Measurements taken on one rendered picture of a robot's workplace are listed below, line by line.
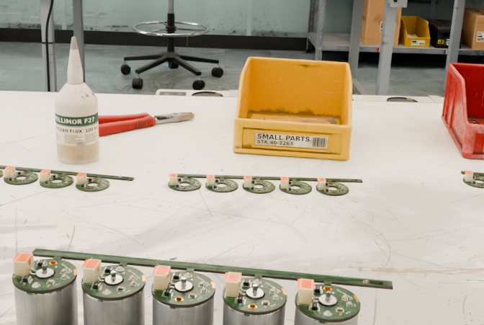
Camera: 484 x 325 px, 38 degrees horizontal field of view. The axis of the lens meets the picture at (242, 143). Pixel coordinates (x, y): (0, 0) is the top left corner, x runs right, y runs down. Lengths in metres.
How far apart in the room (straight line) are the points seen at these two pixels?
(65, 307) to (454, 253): 0.26
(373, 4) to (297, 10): 0.60
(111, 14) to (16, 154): 4.20
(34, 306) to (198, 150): 0.34
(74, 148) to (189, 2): 4.18
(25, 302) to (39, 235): 0.18
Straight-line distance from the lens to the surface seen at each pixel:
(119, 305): 0.28
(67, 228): 0.47
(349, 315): 0.27
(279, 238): 0.46
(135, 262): 0.30
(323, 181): 0.53
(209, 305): 0.28
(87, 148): 0.58
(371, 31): 4.43
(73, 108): 0.56
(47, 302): 0.29
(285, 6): 4.76
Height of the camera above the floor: 0.96
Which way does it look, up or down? 19 degrees down
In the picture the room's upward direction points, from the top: 2 degrees clockwise
